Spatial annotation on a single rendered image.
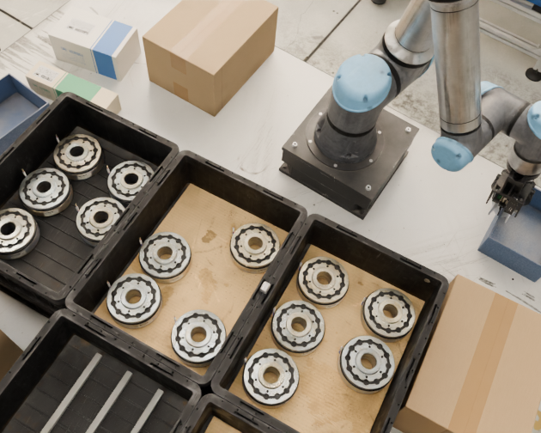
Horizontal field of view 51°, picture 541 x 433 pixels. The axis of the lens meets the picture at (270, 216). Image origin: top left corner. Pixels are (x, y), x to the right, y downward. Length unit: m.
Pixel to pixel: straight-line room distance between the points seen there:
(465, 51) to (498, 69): 1.92
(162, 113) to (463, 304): 0.89
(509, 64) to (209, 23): 1.78
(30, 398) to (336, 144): 0.82
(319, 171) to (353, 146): 0.10
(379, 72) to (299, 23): 1.65
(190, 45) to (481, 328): 0.95
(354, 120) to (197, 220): 0.40
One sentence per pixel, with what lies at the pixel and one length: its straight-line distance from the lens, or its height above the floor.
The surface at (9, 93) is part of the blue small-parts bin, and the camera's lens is 1.68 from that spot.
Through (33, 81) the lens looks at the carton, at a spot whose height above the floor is 0.75.
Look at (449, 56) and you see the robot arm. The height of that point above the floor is 1.23.
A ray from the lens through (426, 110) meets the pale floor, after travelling 2.65.
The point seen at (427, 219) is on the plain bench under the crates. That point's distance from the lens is 1.47.
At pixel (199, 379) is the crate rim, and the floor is 0.93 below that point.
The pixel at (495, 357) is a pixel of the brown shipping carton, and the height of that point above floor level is 0.86.
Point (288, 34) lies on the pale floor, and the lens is 2.82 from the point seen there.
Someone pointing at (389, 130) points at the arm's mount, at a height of 0.81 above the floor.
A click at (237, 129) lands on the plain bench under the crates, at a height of 0.70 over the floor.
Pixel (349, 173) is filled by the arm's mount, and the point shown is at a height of 0.80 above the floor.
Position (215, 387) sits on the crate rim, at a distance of 1.00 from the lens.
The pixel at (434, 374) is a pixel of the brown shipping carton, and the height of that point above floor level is 0.86.
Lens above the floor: 1.91
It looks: 60 degrees down
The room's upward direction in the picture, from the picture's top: 8 degrees clockwise
